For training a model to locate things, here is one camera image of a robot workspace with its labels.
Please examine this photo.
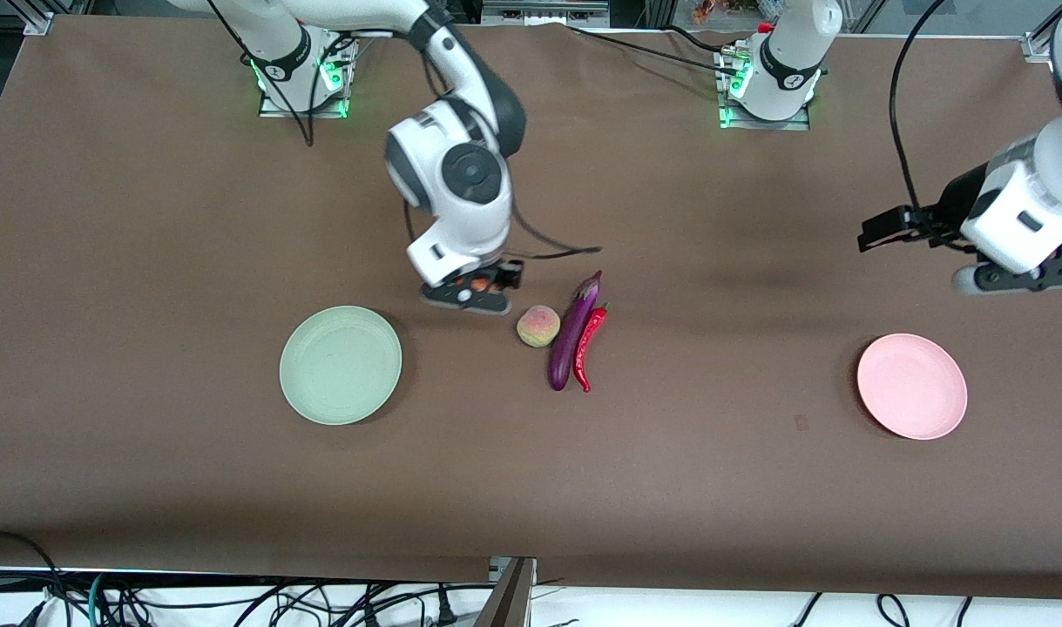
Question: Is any black cable on table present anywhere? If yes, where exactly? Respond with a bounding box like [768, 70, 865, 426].
[565, 24, 747, 72]

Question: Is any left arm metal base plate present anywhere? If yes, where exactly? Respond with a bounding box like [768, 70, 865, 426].
[718, 48, 812, 132]

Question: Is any black floor cable loop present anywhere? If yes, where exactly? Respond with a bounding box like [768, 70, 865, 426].
[0, 529, 71, 627]

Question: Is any green pink peach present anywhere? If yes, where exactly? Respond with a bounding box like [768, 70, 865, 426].
[516, 305, 561, 349]

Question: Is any aluminium profile post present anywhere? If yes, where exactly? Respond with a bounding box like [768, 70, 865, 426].
[472, 556, 538, 627]

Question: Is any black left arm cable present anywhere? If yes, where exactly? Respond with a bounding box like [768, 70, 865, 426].
[888, 0, 946, 214]

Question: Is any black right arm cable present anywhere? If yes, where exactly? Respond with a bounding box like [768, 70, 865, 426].
[204, 0, 604, 261]

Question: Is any red chili pepper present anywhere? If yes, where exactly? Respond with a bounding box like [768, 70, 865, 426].
[572, 303, 611, 394]

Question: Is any black floor cable tangle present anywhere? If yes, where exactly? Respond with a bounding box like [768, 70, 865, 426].
[104, 575, 497, 627]

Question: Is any aluminium frame corner bracket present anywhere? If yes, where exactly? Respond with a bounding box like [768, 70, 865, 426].
[1021, 0, 1062, 64]
[21, 0, 57, 37]

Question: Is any pale green round plate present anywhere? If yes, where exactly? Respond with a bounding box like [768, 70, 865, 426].
[279, 305, 403, 427]

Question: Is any brown table cover sheet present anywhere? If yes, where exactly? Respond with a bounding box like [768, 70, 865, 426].
[0, 16, 1062, 602]

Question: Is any pink round plate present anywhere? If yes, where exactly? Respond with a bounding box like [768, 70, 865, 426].
[856, 333, 969, 442]

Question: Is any purple eggplant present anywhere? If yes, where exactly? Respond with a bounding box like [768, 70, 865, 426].
[547, 271, 603, 392]

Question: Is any teal floor cable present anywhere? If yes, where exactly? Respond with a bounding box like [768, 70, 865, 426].
[86, 572, 112, 627]

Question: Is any grey metal rack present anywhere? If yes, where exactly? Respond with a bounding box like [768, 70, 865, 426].
[481, 0, 611, 28]

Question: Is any orange background object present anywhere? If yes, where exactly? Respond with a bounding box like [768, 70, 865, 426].
[692, 0, 763, 24]

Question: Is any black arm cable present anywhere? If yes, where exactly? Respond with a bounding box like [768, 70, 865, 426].
[204, 0, 604, 261]
[888, 0, 946, 214]

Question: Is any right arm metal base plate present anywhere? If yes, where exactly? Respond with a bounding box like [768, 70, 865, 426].
[258, 35, 352, 119]

